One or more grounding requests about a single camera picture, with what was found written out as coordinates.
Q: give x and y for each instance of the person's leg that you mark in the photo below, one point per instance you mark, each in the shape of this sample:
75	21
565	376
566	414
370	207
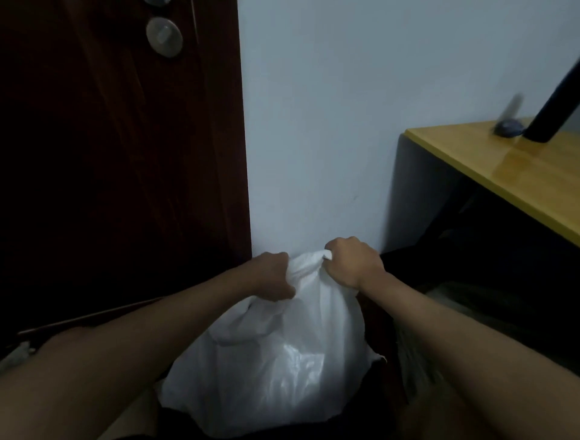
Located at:
444	417
63	340

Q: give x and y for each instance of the yellow wooden desk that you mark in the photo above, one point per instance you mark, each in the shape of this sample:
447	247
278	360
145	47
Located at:
521	172

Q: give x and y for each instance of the person's right hand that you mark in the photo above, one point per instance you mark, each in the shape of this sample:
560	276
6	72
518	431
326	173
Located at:
355	263

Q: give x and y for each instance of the dark brown wooden door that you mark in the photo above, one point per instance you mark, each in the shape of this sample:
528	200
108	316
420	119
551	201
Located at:
222	127

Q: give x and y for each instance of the silver door latch plate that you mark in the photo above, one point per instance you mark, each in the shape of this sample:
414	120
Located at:
195	20

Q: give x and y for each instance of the person's right leg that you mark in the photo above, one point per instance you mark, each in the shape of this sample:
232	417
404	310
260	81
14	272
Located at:
444	417

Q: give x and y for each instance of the person's left hand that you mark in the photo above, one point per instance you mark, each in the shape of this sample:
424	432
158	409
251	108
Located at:
272	276

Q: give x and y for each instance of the green woven sack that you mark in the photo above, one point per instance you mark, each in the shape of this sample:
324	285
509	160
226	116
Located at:
16	356

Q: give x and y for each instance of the person's right forearm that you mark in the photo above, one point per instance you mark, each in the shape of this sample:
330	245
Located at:
485	358

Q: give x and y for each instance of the white bag with red print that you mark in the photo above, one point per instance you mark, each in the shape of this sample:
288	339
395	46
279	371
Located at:
272	362

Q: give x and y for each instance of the small dark round case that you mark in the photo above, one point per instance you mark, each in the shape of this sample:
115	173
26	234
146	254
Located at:
508	128

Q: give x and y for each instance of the person's left forearm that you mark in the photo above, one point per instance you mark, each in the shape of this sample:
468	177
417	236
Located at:
113	362

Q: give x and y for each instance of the silver thumb-turn lock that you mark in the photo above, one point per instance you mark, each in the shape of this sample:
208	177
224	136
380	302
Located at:
164	37

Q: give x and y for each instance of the grey woven sack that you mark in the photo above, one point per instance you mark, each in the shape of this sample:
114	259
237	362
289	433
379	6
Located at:
453	308

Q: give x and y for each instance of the person's left leg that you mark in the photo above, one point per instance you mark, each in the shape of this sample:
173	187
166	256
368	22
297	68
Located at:
63	340

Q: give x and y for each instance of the black cylindrical bottle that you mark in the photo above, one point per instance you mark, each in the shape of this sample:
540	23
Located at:
553	113

